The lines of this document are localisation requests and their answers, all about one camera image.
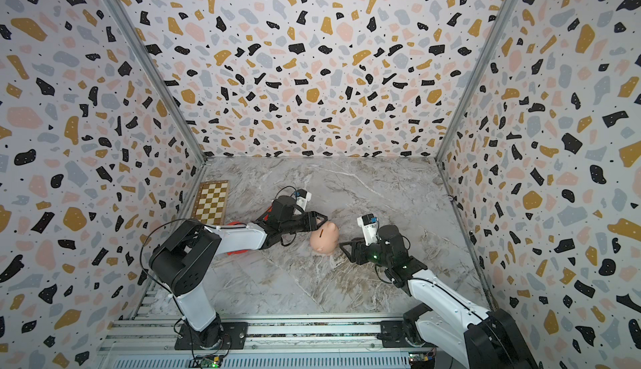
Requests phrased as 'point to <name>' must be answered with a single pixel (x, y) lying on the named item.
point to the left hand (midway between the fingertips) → (327, 218)
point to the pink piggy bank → (325, 239)
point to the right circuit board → (421, 360)
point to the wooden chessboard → (211, 202)
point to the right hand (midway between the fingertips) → (347, 245)
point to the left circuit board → (208, 362)
